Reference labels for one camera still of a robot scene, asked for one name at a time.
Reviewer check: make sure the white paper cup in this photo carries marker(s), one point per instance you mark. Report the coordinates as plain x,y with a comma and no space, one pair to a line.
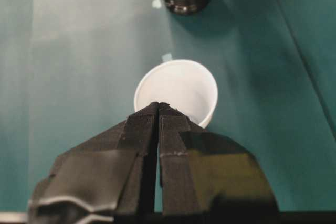
181,85

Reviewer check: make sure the small white paper scrap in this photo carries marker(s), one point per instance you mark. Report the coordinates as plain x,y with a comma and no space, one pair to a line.
156,3

